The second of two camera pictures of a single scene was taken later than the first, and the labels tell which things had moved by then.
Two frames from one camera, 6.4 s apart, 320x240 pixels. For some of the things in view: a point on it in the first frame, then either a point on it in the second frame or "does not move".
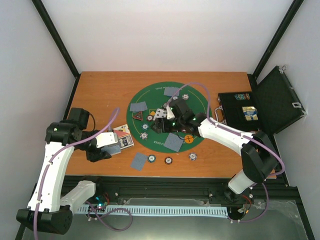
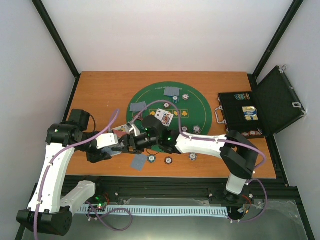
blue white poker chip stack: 192,156 does not move
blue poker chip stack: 151,158 does not move
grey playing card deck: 112,149 does not move
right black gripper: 158,121 → 125,149
